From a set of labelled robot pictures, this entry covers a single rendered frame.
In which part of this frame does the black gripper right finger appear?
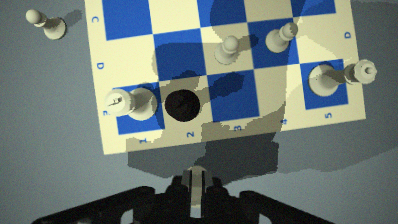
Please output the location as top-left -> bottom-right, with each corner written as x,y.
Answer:
201,171 -> 335,224

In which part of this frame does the blue and cream chessboard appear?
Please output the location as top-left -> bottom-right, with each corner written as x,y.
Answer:
85,0 -> 366,155

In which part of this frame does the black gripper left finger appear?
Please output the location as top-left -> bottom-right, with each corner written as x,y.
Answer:
31,170 -> 192,224

